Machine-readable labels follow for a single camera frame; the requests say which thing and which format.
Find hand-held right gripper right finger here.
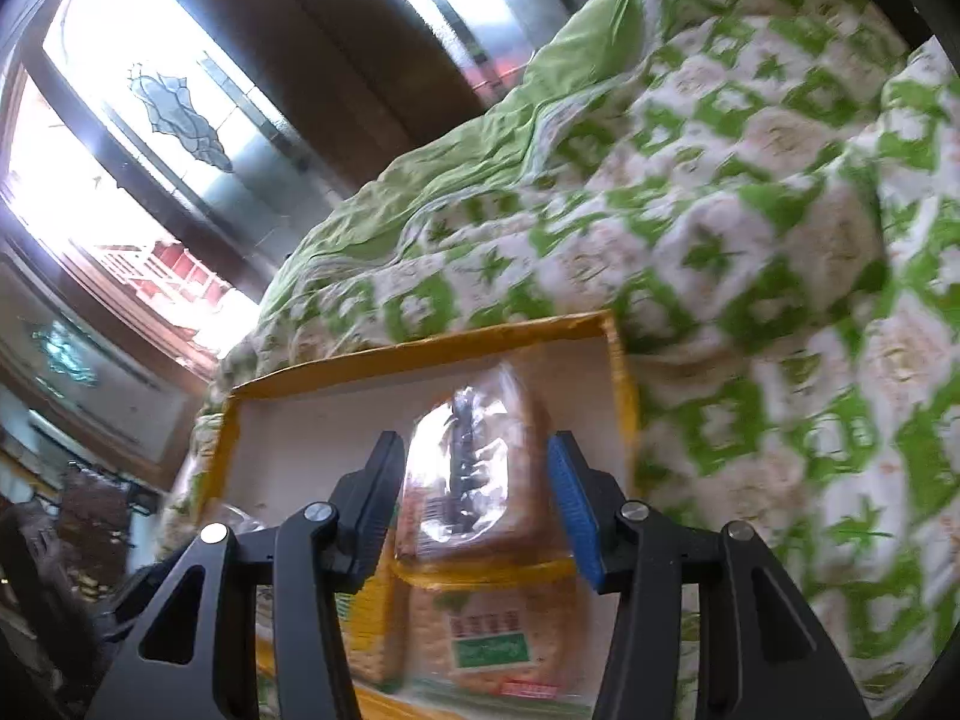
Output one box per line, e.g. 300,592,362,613
546,431,871,720

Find seaweed cracker packet green edges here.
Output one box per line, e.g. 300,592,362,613
394,360,560,563

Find dark furniture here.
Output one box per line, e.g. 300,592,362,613
0,457,162,720

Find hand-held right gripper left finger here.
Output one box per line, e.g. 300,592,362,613
82,431,410,720

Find yellow cardboard box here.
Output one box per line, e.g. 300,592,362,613
180,309,642,720

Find green printed blanket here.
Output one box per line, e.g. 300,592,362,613
157,0,960,720

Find yellow-edged cookie packet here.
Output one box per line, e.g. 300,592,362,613
334,532,410,695

